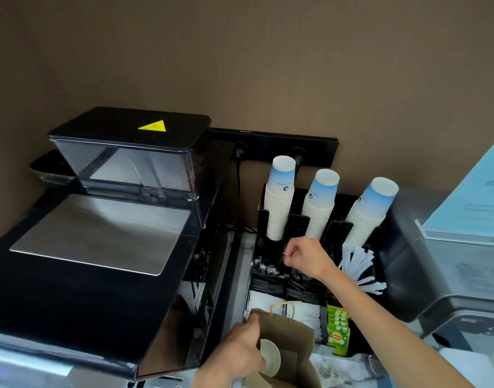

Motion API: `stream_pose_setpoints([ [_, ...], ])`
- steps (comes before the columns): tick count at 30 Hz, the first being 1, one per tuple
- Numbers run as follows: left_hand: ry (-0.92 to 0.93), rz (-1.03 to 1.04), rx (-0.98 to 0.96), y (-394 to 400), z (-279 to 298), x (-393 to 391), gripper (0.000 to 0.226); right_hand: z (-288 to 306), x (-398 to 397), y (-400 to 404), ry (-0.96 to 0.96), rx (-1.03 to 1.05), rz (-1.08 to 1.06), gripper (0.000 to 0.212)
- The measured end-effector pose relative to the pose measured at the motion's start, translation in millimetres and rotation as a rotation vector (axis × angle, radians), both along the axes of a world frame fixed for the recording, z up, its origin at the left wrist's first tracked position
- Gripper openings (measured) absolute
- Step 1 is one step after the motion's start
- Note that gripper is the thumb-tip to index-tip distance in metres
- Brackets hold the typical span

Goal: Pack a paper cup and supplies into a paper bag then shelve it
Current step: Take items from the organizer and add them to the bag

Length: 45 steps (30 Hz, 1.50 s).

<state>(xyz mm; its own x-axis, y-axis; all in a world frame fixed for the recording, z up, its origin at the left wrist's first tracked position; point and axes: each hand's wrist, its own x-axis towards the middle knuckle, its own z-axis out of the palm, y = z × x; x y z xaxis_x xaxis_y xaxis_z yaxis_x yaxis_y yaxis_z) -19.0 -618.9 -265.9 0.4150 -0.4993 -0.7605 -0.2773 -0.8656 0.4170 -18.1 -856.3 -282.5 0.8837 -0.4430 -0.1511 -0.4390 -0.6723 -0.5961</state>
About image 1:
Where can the person's left thumb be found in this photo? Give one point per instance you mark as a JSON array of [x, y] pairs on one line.
[[255, 323]]

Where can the black coffee machine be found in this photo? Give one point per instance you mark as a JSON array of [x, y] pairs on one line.
[[89, 303]]

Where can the row of black sachets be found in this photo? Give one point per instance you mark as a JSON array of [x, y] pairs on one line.
[[269, 286]]

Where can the person's right thumb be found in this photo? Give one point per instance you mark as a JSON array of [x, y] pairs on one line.
[[292, 262]]

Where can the stack of blue white cups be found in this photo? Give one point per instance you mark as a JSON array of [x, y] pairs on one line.
[[320, 206], [280, 197], [370, 214]]

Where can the black power plug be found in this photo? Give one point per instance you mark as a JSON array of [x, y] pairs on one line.
[[241, 151], [299, 155]]

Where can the person's right forearm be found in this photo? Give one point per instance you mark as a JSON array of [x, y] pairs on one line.
[[392, 339]]

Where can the person's right hand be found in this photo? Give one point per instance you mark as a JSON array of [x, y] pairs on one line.
[[311, 260]]

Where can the black wall power strip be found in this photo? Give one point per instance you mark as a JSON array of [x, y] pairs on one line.
[[271, 143]]

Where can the bunch of white paper sticks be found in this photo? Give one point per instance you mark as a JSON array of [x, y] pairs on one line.
[[360, 264]]

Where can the person's left hand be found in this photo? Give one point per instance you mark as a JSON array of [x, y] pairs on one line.
[[239, 349]]

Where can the white paper cup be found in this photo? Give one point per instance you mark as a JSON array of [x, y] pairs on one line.
[[271, 353]]

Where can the pile of small wrapped packets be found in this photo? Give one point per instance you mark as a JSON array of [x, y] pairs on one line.
[[267, 267]]

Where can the black condiment organizer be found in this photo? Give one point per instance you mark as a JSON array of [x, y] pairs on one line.
[[388, 286]]

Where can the person's left forearm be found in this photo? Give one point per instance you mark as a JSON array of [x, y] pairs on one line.
[[210, 377]]

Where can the yellow triangle warning sticker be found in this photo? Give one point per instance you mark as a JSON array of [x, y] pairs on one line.
[[152, 126]]

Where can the silver grey appliance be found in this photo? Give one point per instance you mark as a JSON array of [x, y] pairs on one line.
[[453, 278]]

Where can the row of white sugar packets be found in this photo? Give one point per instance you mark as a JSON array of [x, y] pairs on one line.
[[267, 301]]

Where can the black glossy water tank lid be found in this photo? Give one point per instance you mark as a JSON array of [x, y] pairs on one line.
[[48, 167]]

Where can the brown paper bag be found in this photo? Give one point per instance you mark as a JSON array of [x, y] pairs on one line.
[[291, 335]]

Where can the clear bean hopper black lid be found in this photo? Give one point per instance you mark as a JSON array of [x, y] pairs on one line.
[[125, 157]]

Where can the row of green tea packets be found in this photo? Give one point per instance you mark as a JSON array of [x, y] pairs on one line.
[[338, 331]]

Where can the marble pattern tray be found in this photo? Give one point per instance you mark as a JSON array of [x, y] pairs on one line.
[[340, 371]]

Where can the silver metal cup warmer plate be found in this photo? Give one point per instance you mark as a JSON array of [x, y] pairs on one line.
[[105, 234]]

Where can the light blue paper sign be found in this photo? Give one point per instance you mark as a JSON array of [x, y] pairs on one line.
[[473, 193]]

